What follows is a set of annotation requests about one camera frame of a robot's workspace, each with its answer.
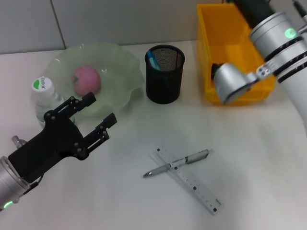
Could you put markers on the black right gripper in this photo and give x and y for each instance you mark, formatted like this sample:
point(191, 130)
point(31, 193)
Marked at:
point(256, 9)

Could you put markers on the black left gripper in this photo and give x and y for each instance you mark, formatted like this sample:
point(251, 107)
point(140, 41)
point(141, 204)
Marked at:
point(48, 148)

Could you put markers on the pink peach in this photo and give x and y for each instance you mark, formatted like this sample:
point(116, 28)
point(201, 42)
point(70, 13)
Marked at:
point(86, 80)

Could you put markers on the clear water bottle green label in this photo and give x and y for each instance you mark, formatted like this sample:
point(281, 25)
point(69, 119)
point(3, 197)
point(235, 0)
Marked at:
point(40, 100)

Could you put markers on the blue scissors with sheath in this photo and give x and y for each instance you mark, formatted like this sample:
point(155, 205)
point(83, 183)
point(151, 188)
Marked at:
point(153, 61)

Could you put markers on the grey retractable pen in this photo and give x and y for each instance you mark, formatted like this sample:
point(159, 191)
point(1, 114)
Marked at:
point(196, 155)

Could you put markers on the transparent plastic ruler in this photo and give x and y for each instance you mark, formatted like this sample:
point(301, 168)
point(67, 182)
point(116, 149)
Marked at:
point(199, 189)

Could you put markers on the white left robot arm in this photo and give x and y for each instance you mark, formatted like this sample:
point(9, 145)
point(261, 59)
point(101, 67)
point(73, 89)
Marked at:
point(10, 182)

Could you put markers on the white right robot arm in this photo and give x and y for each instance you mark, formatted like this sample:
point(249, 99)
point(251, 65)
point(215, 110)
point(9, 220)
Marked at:
point(287, 60)

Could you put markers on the pale green glass fruit plate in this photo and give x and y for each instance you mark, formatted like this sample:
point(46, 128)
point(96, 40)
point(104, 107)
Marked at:
point(115, 72)

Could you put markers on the black mesh pen holder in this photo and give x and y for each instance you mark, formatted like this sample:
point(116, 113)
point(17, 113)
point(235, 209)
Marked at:
point(163, 86)

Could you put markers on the yellow plastic storage bin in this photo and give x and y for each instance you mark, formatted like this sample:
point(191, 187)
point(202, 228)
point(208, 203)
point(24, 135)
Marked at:
point(220, 36)

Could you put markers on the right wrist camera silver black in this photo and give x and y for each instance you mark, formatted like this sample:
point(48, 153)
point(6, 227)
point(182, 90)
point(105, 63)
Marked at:
point(230, 81)

